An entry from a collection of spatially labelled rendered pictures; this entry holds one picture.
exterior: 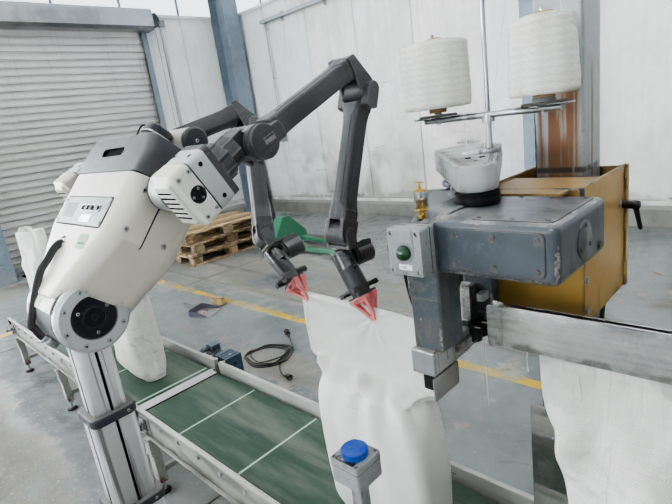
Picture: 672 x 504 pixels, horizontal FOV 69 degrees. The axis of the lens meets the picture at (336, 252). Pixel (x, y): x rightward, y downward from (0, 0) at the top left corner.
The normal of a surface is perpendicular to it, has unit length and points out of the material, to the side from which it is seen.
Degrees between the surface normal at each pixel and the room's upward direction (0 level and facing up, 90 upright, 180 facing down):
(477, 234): 90
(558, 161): 90
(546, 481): 90
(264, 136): 90
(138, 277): 115
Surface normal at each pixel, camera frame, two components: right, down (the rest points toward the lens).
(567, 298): -0.69, 0.28
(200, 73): 0.71, 0.09
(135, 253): 0.41, 0.57
